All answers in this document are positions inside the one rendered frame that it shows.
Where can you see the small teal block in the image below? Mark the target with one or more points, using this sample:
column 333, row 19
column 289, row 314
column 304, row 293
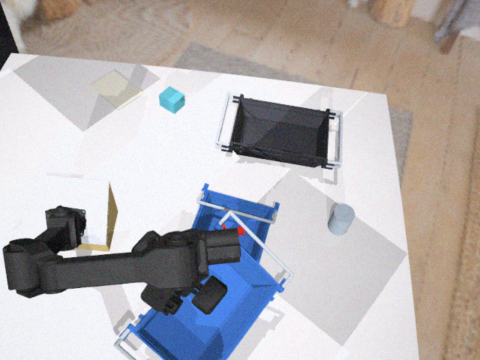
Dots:
column 172, row 100

